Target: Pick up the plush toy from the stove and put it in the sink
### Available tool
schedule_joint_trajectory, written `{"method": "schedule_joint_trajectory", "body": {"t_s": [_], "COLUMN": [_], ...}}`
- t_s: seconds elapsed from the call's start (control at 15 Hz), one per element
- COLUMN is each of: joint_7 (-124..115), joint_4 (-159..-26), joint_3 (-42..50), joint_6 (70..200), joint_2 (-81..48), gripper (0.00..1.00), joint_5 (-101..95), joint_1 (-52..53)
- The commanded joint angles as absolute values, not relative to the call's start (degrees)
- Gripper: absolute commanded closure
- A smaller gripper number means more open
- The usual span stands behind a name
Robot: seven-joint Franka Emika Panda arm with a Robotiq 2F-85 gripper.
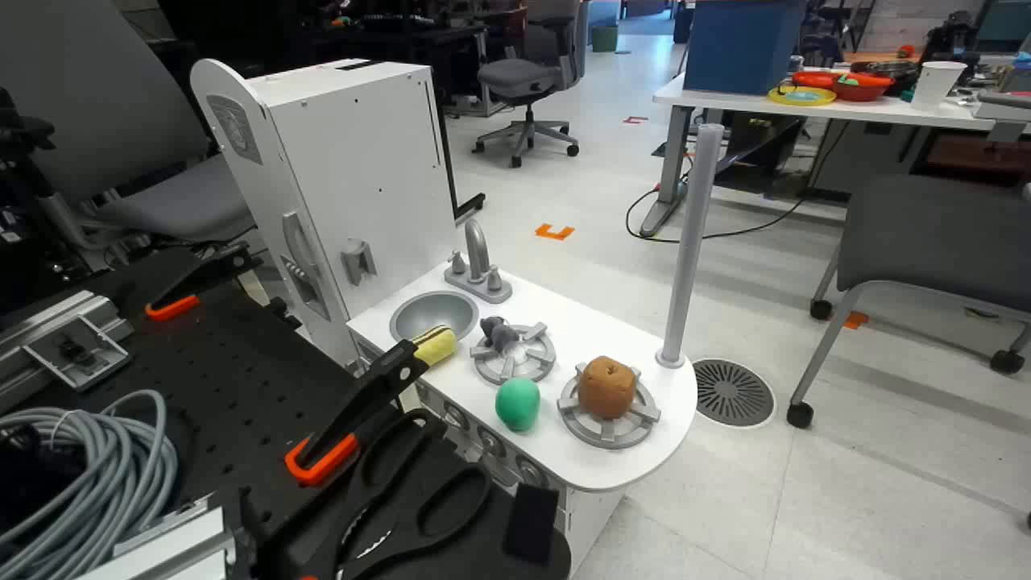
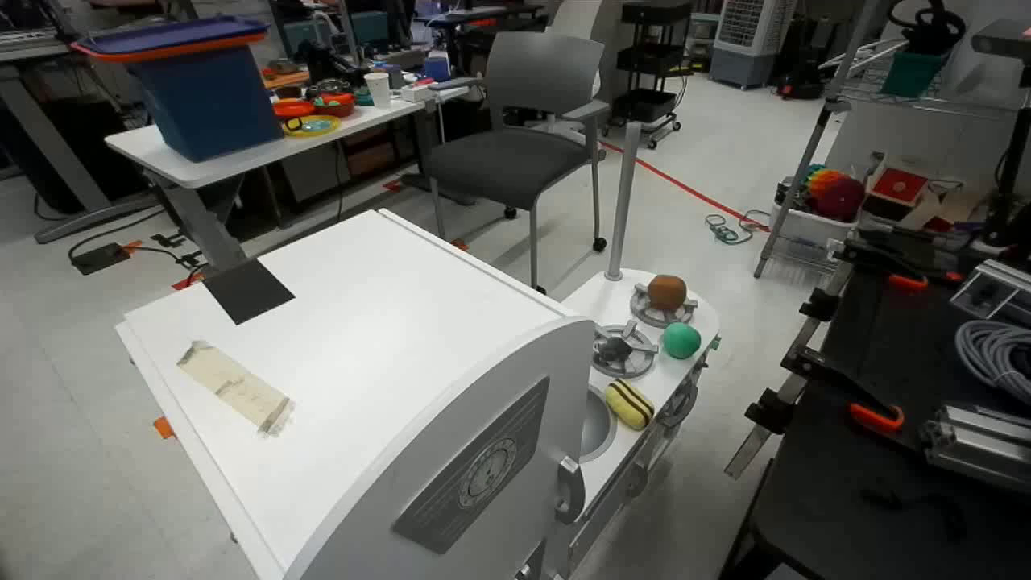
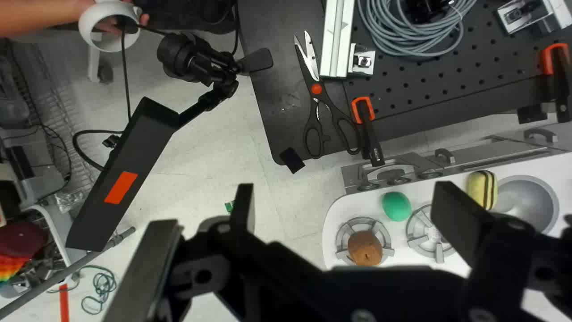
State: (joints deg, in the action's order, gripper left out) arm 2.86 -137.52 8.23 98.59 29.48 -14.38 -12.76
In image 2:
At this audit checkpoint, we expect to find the red plush ball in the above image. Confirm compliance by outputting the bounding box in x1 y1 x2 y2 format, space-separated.
805 168 871 225

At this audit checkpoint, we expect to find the aluminium extrusion rail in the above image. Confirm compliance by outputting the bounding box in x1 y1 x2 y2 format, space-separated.
921 401 1031 495

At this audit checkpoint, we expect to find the white vertical pole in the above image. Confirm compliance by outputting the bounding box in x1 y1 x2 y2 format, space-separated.
601 119 643 285

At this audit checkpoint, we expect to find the beige rectangular block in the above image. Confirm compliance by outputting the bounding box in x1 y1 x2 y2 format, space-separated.
175 340 295 438

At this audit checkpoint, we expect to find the black table clamp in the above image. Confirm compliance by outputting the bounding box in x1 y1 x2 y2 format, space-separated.
740 387 799 434
799 288 844 323

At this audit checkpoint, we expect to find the teal bucket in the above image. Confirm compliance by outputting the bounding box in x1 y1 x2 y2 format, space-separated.
883 44 955 99

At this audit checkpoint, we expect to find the teal floor cable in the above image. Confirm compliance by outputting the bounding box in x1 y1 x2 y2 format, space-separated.
703 210 758 249

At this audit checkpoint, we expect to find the grey tripod stand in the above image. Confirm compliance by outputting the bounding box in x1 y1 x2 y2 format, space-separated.
751 0 899 285

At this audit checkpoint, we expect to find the black square sheet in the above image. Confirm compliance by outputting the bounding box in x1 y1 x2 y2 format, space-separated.
201 254 295 329

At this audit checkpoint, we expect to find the white cup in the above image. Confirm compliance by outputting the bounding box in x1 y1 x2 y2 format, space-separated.
361 67 396 110

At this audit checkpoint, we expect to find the black equipment stand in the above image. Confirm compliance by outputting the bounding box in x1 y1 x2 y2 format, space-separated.
971 12 1031 250

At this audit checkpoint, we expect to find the grey round-logo plaque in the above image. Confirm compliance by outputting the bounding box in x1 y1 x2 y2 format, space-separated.
390 377 554 558

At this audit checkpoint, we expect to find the crumpled silver foil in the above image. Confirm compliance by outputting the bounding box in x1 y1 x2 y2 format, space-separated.
589 318 659 379

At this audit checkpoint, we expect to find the small dark grey toy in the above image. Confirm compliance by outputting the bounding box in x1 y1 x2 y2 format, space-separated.
593 335 639 374

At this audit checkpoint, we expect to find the black utility cart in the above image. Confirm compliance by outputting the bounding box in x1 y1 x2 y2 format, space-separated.
609 0 688 152

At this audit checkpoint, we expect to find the grey cable bundle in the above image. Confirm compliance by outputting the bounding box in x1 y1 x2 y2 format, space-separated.
949 317 1031 407

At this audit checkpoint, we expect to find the yellow green plate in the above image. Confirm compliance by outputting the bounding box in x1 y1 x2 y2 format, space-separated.
280 112 343 142

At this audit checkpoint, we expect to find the red flat box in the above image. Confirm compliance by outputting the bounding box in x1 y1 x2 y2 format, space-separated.
866 163 927 221

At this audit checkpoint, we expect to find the green ball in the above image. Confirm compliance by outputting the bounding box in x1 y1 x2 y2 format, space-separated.
659 318 706 365

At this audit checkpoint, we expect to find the white framed box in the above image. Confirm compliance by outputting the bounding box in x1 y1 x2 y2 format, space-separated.
947 254 1031 333

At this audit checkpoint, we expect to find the orange bowl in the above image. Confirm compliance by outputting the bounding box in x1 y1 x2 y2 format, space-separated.
269 94 319 124

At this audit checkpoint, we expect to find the black clamp orange handle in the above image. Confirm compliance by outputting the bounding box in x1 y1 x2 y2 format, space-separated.
841 240 935 297
776 342 912 438

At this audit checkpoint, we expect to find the black power strip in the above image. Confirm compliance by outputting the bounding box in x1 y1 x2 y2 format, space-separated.
67 240 133 276

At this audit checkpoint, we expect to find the grey toy faucet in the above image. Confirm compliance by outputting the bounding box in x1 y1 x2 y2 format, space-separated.
551 456 589 528

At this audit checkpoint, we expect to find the white toy storage bin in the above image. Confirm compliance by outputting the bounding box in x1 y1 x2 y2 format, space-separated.
770 159 877 249

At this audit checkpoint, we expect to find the blue plastic bin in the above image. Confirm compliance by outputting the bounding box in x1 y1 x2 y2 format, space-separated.
127 42 287 163

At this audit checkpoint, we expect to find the white work table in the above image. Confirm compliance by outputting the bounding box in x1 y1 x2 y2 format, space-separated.
104 80 477 272

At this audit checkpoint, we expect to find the grey visitor chair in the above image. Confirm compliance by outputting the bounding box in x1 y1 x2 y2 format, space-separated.
421 30 613 293

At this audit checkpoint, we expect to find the white floor appliance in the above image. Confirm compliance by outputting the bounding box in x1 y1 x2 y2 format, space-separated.
706 0 799 89

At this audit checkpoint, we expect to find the purple bin lid orange rim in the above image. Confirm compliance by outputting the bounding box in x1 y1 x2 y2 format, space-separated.
72 12 269 67

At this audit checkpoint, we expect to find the grey desk frame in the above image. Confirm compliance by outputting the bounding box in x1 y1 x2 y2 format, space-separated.
0 30 165 244

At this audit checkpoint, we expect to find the red orange toy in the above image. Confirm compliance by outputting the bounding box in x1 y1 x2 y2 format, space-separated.
311 88 361 119

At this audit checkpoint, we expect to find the yellow striped plush toy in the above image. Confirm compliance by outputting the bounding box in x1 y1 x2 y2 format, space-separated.
604 377 656 433

